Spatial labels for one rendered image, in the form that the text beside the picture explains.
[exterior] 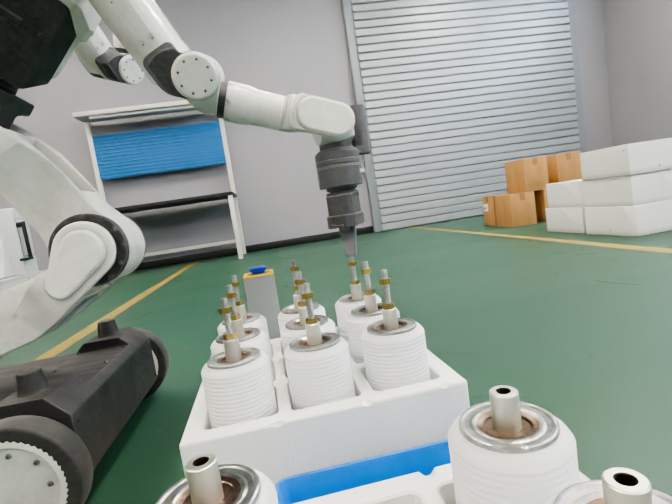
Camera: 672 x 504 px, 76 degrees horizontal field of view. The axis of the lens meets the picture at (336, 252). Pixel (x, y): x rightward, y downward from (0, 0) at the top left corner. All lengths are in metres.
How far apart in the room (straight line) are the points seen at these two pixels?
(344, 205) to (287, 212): 4.91
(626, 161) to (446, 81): 3.66
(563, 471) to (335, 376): 0.34
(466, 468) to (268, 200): 5.45
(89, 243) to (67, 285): 0.09
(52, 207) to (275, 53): 5.25
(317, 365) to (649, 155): 2.75
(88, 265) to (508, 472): 0.78
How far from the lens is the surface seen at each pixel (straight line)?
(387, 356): 0.64
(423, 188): 5.99
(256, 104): 0.84
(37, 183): 1.01
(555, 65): 7.13
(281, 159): 5.77
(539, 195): 4.50
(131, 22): 0.86
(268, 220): 5.73
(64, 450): 0.82
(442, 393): 0.64
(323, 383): 0.62
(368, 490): 0.46
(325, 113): 0.83
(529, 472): 0.37
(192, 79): 0.82
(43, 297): 0.98
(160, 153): 5.79
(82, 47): 1.38
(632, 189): 3.07
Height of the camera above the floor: 0.45
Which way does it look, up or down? 6 degrees down
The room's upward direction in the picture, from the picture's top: 9 degrees counter-clockwise
